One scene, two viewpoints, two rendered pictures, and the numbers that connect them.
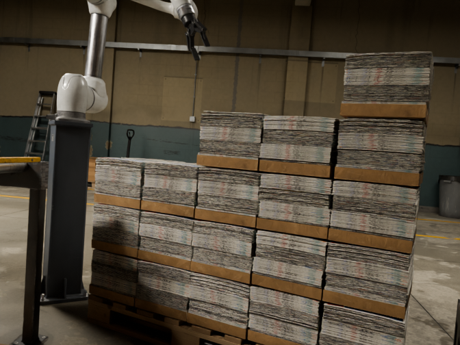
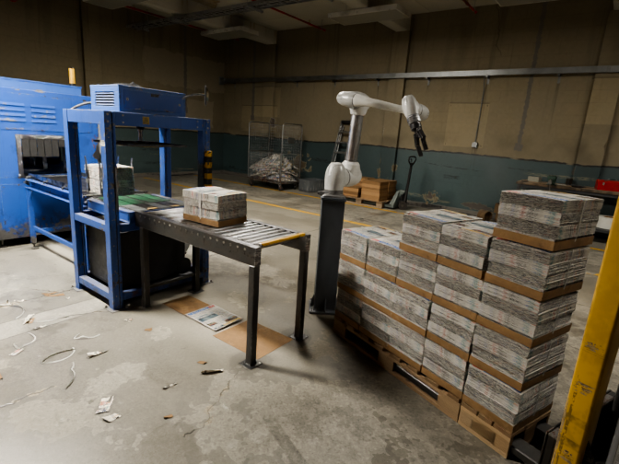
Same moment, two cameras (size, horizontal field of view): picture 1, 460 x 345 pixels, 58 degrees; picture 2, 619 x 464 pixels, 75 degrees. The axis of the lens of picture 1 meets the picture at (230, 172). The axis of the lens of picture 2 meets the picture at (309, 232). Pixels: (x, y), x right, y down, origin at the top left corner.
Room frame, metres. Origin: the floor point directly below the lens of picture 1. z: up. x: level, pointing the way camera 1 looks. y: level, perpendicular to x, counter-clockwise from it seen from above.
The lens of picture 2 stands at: (-0.57, -0.56, 1.49)
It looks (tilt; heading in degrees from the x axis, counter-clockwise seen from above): 14 degrees down; 30
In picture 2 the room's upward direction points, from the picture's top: 4 degrees clockwise
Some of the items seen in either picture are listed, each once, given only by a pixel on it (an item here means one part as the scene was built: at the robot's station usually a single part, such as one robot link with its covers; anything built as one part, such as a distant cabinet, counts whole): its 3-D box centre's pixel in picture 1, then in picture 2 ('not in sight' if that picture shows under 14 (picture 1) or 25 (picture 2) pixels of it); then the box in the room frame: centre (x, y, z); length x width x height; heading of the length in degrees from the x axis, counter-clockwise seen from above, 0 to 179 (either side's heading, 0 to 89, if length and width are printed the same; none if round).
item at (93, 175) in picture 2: not in sight; (110, 179); (1.82, 3.07, 0.93); 0.38 x 0.30 x 0.26; 83
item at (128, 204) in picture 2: not in sight; (143, 206); (1.75, 2.51, 0.75); 0.70 x 0.65 x 0.10; 83
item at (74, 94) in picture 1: (73, 93); (335, 176); (2.39, 0.92, 1.17); 0.18 x 0.16 x 0.22; 169
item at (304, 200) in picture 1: (211, 253); (412, 306); (1.96, 0.06, 0.42); 1.17 x 0.39 x 0.83; 64
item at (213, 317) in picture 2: not in sight; (214, 316); (1.65, 1.53, 0.01); 0.37 x 0.28 x 0.01; 83
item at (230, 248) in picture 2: not in sight; (189, 235); (1.38, 1.52, 0.74); 1.34 x 0.05 x 0.12; 83
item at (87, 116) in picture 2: not in sight; (140, 120); (1.75, 2.50, 1.50); 0.94 x 0.68 x 0.10; 173
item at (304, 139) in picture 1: (309, 147); (483, 247); (1.77, -0.33, 0.95); 0.38 x 0.29 x 0.23; 152
